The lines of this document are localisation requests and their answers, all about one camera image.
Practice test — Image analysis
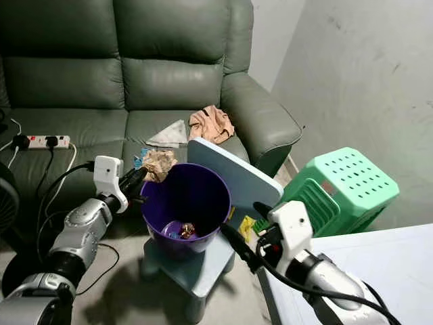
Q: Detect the brown paper ball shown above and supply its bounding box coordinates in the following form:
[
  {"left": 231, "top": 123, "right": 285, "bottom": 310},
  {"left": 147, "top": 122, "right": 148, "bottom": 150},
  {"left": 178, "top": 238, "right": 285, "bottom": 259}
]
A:
[{"left": 141, "top": 148, "right": 177, "bottom": 183}]

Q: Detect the purple plastic rubbish bin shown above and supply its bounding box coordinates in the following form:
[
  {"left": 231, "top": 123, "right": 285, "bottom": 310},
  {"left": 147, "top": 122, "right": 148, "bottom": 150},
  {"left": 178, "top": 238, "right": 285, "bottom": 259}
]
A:
[{"left": 140, "top": 162, "right": 231, "bottom": 259}]

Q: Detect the small blue wrapper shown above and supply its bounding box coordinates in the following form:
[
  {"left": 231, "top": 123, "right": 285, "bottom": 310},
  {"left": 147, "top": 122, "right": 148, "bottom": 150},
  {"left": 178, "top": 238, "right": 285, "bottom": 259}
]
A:
[{"left": 133, "top": 150, "right": 147, "bottom": 171}]

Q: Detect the light blue child chair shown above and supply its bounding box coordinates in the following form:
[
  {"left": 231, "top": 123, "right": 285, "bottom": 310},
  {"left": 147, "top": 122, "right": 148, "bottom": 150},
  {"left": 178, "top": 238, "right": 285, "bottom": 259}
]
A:
[{"left": 141, "top": 137, "right": 284, "bottom": 323}]

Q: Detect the white triangular tissue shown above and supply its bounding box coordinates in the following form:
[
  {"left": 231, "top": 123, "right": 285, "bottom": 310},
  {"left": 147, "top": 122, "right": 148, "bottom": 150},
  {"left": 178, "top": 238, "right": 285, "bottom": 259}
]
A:
[{"left": 147, "top": 118, "right": 189, "bottom": 148}]

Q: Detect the brown crumpled wrapper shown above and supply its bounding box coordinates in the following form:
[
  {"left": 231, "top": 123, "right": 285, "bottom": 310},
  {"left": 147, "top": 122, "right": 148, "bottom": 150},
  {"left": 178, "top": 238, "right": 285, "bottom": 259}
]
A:
[{"left": 179, "top": 221, "right": 198, "bottom": 240}]

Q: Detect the beige crumpled cloth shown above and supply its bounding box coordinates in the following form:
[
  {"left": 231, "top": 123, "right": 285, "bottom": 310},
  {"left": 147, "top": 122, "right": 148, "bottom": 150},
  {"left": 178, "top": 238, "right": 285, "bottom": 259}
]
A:
[{"left": 187, "top": 104, "right": 235, "bottom": 145}]

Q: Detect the green plastic stool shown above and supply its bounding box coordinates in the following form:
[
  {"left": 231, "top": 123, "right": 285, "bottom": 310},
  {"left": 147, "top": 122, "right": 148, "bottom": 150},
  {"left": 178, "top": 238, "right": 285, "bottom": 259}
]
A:
[{"left": 249, "top": 146, "right": 401, "bottom": 239}]

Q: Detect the green leather sofa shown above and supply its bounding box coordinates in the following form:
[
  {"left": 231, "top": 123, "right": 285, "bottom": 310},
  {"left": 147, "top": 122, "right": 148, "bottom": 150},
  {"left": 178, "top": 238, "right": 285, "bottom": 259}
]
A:
[{"left": 0, "top": 0, "right": 304, "bottom": 228}]

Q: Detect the white power strip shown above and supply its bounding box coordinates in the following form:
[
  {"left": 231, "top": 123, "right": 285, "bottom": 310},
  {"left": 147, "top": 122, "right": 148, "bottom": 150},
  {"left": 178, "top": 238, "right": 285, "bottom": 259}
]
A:
[{"left": 13, "top": 133, "right": 71, "bottom": 150}]

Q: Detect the black floor fan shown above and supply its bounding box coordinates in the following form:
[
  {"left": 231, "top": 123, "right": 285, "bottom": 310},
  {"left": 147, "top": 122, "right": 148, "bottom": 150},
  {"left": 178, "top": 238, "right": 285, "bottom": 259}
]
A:
[{"left": 0, "top": 161, "right": 60, "bottom": 300}]

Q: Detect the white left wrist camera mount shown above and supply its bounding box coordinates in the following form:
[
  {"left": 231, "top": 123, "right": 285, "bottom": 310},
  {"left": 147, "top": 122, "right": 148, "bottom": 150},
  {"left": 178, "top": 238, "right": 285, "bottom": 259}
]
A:
[{"left": 93, "top": 155, "right": 130, "bottom": 213}]

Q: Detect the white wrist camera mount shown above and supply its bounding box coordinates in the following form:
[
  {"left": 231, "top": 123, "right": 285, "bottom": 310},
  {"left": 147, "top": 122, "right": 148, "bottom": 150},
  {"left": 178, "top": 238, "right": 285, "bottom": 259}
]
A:
[
  {"left": 267, "top": 199, "right": 315, "bottom": 266},
  {"left": 93, "top": 155, "right": 130, "bottom": 213}
]

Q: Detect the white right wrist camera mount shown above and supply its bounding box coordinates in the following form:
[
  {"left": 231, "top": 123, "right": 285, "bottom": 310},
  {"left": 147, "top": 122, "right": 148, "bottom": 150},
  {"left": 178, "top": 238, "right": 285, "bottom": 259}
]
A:
[{"left": 267, "top": 199, "right": 315, "bottom": 266}]

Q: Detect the white power cable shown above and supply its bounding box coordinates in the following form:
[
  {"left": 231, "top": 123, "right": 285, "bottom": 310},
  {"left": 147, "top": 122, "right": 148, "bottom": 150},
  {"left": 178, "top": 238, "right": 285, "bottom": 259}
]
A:
[{"left": 51, "top": 141, "right": 77, "bottom": 224}]

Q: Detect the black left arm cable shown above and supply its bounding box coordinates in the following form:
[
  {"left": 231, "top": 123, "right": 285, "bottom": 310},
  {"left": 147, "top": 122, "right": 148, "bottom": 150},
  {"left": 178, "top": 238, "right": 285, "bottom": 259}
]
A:
[{"left": 40, "top": 160, "right": 99, "bottom": 224}]

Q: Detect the black power cable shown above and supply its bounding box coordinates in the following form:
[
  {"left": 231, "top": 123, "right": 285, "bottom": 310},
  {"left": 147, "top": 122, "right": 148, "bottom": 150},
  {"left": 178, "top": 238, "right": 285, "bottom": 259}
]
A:
[{"left": 38, "top": 146, "right": 56, "bottom": 204}]

